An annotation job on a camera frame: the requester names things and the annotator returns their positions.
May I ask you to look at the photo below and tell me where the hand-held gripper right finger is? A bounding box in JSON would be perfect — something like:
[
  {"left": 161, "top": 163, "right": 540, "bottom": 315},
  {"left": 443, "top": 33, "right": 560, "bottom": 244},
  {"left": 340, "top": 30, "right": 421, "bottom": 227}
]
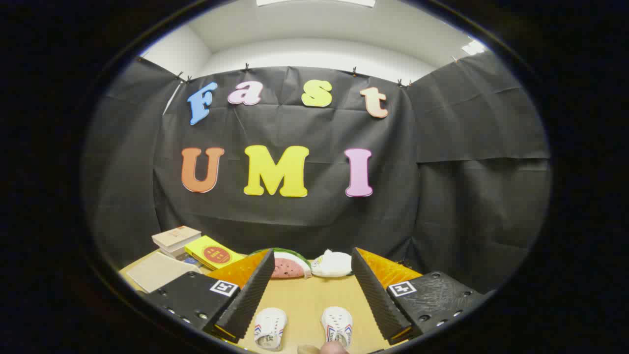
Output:
[{"left": 351, "top": 247, "right": 492, "bottom": 345}]

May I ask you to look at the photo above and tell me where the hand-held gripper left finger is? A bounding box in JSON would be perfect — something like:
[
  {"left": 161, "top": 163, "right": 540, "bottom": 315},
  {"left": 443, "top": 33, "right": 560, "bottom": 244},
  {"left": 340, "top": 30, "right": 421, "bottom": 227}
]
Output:
[{"left": 145, "top": 248, "right": 276, "bottom": 344}]

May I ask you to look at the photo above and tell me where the white striped canvas shoe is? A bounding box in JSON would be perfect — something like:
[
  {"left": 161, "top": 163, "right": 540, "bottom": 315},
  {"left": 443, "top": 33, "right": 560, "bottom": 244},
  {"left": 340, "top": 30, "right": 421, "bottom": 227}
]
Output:
[
  {"left": 254, "top": 308, "right": 288, "bottom": 351},
  {"left": 321, "top": 306, "right": 353, "bottom": 349}
]

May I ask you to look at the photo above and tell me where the beige storage box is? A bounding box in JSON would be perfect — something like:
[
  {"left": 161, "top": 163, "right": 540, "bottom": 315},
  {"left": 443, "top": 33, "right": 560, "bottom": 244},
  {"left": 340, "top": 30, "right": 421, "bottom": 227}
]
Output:
[{"left": 127, "top": 252, "right": 202, "bottom": 294}]

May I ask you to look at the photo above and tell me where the white plush toy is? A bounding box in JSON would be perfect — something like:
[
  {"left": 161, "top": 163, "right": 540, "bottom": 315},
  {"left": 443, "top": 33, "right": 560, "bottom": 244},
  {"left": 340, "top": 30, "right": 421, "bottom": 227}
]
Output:
[{"left": 311, "top": 249, "right": 353, "bottom": 277}]

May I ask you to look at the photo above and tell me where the watermelon slice plush toy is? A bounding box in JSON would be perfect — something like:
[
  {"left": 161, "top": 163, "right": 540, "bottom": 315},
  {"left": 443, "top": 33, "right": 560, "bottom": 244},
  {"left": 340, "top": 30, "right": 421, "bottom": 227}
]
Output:
[{"left": 248, "top": 248, "right": 313, "bottom": 279}]

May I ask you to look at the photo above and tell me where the yellow book with red circle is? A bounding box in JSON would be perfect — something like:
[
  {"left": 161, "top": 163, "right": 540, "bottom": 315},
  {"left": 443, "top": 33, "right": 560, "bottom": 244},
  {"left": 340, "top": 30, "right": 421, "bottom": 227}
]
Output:
[{"left": 184, "top": 236, "right": 246, "bottom": 271}]

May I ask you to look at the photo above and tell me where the ceiling light panel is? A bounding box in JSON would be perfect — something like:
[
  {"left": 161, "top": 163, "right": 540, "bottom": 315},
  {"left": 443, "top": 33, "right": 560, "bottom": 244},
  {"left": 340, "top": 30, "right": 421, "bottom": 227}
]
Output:
[{"left": 256, "top": 0, "right": 376, "bottom": 8}]

